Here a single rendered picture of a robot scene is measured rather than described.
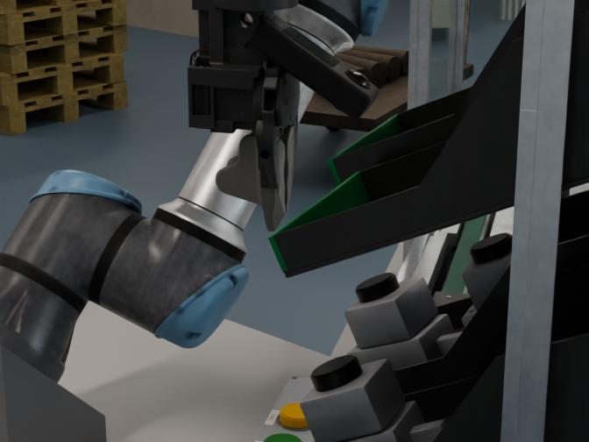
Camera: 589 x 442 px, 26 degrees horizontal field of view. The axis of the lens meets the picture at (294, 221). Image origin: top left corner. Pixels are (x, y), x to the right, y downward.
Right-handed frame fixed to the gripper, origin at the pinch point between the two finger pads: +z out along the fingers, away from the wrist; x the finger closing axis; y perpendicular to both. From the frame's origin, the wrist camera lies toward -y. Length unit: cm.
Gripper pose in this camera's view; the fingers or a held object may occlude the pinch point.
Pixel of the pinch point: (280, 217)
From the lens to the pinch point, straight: 113.0
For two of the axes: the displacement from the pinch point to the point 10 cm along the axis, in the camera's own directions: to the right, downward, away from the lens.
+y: -9.7, -0.8, 2.2
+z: 0.0, 9.5, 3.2
